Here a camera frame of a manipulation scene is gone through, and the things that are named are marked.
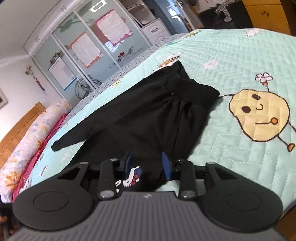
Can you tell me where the grey coiled hose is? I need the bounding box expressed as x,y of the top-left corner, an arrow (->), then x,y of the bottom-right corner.
75,77 -> 102,99

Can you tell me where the mint bee quilt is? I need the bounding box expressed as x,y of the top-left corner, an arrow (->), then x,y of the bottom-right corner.
19,28 -> 295,210

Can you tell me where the yellow wooden desk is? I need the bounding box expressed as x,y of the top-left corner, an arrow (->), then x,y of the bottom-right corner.
242,0 -> 295,36

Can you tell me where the floral rolled duvet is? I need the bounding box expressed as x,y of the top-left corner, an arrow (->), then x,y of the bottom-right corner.
1,99 -> 71,203

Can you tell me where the wooden headboard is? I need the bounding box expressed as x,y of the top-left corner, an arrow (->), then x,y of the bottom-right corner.
0,102 -> 46,168

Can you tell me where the red patterned sheet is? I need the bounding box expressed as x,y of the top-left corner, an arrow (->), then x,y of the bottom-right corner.
12,114 -> 67,201

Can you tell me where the sliding door wardrobe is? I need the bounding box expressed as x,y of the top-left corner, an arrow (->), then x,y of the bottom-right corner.
24,1 -> 158,106

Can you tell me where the black garment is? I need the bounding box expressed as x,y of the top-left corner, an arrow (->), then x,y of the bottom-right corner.
52,61 -> 220,191

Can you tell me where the white drawer cabinet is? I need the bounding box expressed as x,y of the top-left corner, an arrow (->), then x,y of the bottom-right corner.
142,18 -> 171,45

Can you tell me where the black white patterned clothes pile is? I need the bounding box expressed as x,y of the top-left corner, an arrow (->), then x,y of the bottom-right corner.
215,0 -> 236,23

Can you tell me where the purple dotted bedsheet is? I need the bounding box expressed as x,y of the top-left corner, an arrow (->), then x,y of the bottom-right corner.
61,34 -> 188,128

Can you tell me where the hanging wall ornament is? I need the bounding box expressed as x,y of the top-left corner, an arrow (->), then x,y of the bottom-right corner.
25,64 -> 47,95

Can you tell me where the framed wall picture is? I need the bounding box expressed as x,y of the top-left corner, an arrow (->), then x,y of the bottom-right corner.
0,89 -> 8,108

